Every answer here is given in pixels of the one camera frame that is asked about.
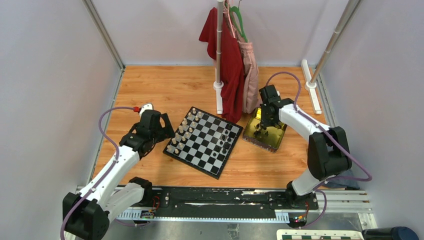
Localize black pieces in tin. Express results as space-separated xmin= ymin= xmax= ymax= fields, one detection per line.
xmin=253 ymin=127 xmax=269 ymax=138

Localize black white chessboard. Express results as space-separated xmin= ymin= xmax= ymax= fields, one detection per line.
xmin=162 ymin=106 xmax=244 ymax=179

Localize dark blue object corner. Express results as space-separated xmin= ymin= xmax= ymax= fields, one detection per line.
xmin=361 ymin=226 xmax=419 ymax=240

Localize aluminium frame rail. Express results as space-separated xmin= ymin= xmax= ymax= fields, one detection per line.
xmin=62 ymin=182 xmax=373 ymax=239

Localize black rook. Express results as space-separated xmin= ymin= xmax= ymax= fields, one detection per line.
xmin=225 ymin=124 xmax=233 ymax=131

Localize red hanging shirt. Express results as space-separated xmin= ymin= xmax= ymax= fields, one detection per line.
xmin=198 ymin=7 xmax=245 ymax=123

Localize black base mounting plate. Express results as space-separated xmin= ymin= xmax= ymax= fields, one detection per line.
xmin=134 ymin=186 xmax=319 ymax=220

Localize grey crumpled cloth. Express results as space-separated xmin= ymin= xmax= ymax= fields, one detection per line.
xmin=323 ymin=169 xmax=360 ymax=190

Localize white rack foot bar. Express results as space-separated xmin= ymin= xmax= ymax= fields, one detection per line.
xmin=300 ymin=59 xmax=323 ymax=114

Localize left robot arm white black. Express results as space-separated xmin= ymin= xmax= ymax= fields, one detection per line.
xmin=60 ymin=103 xmax=175 ymax=240

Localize green clothes hanger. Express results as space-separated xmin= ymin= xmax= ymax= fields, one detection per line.
xmin=229 ymin=6 xmax=248 ymax=43

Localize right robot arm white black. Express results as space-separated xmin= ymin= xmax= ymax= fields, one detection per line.
xmin=259 ymin=85 xmax=352 ymax=209

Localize yellow square tin box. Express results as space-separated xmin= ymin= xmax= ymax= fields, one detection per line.
xmin=242 ymin=107 xmax=287 ymax=153

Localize pink hanging garment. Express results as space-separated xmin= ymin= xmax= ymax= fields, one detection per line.
xmin=224 ymin=0 xmax=261 ymax=114

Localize white clothes rack pole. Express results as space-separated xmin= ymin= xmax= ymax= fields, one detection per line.
xmin=213 ymin=0 xmax=224 ymax=115

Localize silver diagonal rack pole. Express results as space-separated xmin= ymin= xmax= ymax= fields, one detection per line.
xmin=311 ymin=0 xmax=362 ymax=83

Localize white chess pieces row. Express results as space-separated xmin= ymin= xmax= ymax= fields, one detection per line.
xmin=164 ymin=107 xmax=204 ymax=156

